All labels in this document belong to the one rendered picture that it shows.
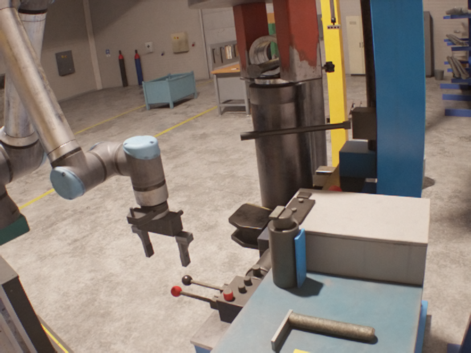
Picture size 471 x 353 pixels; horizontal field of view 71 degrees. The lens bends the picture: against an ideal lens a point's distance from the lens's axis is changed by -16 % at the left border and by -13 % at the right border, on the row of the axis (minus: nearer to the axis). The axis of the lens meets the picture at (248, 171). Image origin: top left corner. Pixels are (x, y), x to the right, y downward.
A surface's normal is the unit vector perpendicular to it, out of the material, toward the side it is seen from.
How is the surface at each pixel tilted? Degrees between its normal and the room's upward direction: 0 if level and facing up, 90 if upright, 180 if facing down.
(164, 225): 90
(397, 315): 0
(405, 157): 90
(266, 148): 90
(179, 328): 0
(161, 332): 0
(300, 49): 90
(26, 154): 118
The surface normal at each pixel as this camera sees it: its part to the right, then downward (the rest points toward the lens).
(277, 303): -0.11, -0.92
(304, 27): 0.36, 0.30
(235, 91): -0.44, 0.37
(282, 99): 0.04, 0.36
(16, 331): 0.79, 0.14
